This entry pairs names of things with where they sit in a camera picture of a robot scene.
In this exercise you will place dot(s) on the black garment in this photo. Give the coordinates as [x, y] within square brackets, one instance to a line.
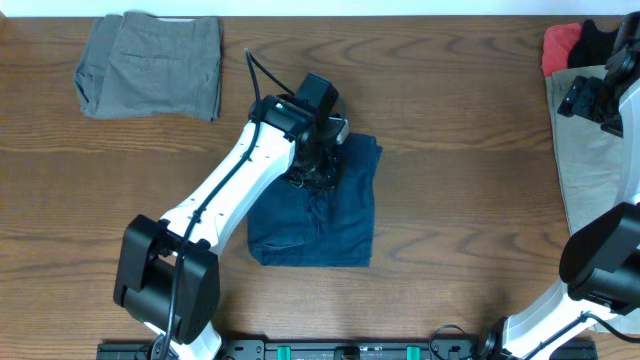
[593, 48]

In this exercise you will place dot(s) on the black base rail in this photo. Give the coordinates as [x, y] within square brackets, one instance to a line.
[259, 350]

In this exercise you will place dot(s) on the navy blue shorts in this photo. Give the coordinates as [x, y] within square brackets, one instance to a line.
[297, 227]

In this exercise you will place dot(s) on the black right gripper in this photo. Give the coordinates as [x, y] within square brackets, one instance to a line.
[582, 100]

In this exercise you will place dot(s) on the red garment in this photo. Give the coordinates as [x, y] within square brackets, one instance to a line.
[558, 41]

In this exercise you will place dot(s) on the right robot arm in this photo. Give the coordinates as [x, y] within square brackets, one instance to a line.
[599, 266]

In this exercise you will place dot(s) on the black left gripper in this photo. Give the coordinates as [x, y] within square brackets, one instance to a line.
[326, 183]

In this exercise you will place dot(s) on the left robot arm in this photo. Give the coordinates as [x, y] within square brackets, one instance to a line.
[168, 271]

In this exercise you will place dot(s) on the beige khaki shorts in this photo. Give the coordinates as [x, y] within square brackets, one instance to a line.
[589, 160]

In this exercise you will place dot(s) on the folded grey shorts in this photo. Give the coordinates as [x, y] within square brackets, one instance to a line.
[138, 65]

